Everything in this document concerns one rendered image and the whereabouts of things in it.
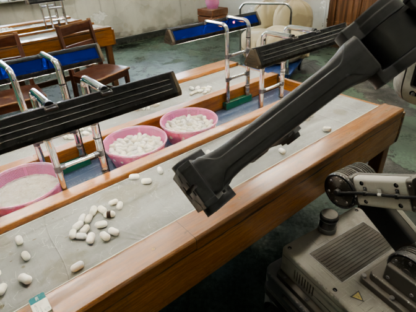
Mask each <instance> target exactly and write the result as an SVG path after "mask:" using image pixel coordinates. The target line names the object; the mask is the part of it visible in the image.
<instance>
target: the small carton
mask: <svg viewBox="0 0 416 312"><path fill-rule="evenodd" d="M28 302H29V305H30V307H31V309H32V312H54V311H53V309H52V307H51V305H50V303H49V301H48V299H47V297H46V295H45V293H44V292H41V293H39V294H38V295H36V296H34V297H33V298H31V299H29V300H28Z"/></svg>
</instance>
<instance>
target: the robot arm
mask: <svg viewBox="0 0 416 312"><path fill-rule="evenodd" d="M334 41H335V42H336V43H337V44H338V46H339V47H340V48H339V49H338V51H337V53H336V54H335V55H334V56H333V57H332V58H331V59H330V60H329V61H328V62H327V63H326V64H325V65H324V66H323V67H322V68H321V69H320V70H319V71H317V72H316V73H314V74H313V75H312V76H311V77H309V78H308V79H307V80H305V81H304V82H303V83H302V84H300V85H299V86H298V87H297V88H295V89H294V90H292V91H291V92H290V93H289V94H288V95H286V96H285V97H284V98H283V99H281V100H280V101H279V102H277V103H276V104H275V105H274V106H272V107H271V108H270V109H268V110H267V111H266V112H265V113H263V114H262V115H261V116H260V117H258V118H257V119H255V120H254V121H253V122H252V123H250V124H249V125H248V126H247V127H245V128H244V129H243V130H241V131H240V132H239V133H238V134H236V135H235V136H233V137H232V138H231V139H230V140H229V141H227V142H226V143H224V144H223V145H221V146H220V147H219V148H217V149H215V150H213V151H211V152H209V153H208V154H205V153H204V152H203V150H202V149H199V150H197V151H195V152H193V153H192V154H190V155H188V156H187V157H185V158H184V159H182V160H180V161H179V162H178V163H177V164H176V165H174V166H173V167H172V170H173V171H174V173H175V175H174V177H173V180H174V182H175V183H176V184H177V185H178V186H179V188H180V189H181V190H182V192H183V193H184V195H185V196H186V197H187V198H188V200H189V201H190V203H191V204H192V205H193V206H194V208H195V209H196V211H197V212H198V213H199V212H201V211H204V213H205V214H206V216H207V217H209V216H211V215H212V214H213V213H215V212H217V211H218V210H219V209H220V208H221V207H222V206H224V205H225V204H226V203H227V202H228V201H229V200H230V199H231V198H233V197H234V196H235V195H236V194H235V192H234V191H233V190H232V188H231V187H230V186H229V184H230V183H231V181H232V179H233V178H234V177H235V176H236V175H237V174H238V173H239V172H240V171H241V170H242V169H243V168H244V167H246V166H247V165H248V164H250V163H254V162H255V161H256V160H257V159H259V158H260V157H262V156H263V155H264V154H265V153H266V152H268V151H269V149H270V148H271V147H274V146H278V145H282V146H283V145H285V144H287V145H289V144H290V143H292V142H293V141H294V140H296V139H297V138H298V137H300V136H301V135H300V133H299V132H298V131H299V130H300V129H301V127H300V126H299V125H301V123H303V122H304V121H306V120H307V119H308V118H309V117H311V116H312V115H314V114H315V113H316V112H317V111H319V110H320V109H321V108H322V107H324V106H325V105H327V104H328V103H329V102H330V101H332V100H333V99H334V98H336V97H337V96H338V95H340V94H341V93H343V92H345V91H346V90H348V89H349V88H351V87H353V86H355V85H357V84H361V83H363V82H365V81H367V80H368V82H369V83H370V84H371V85H372V86H373V87H374V89H375V90H377V89H379V88H380V87H382V86H384V85H385V84H387V83H388V82H389V81H390V80H392V79H393V78H395V76H397V75H398V74H400V73H401V72H402V71H404V70H406V69H407V68H408V67H410V66H411V65H413V64H414V63H416V0H403V2H402V1H401V0H377V1H376V2H375V3H374V4H373V5H371V6H370V7H369V8H368V9H367V10H366V11H365V12H364V13H362V14H361V15H360V16H359V17H358V18H357V19H356V20H355V21H353V22H352V23H351V24H350V25H349V26H347V27H346V28H344V29H343V30H342V31H341V32H340V33H339V34H338V36H336V38H335V40H334Z"/></svg>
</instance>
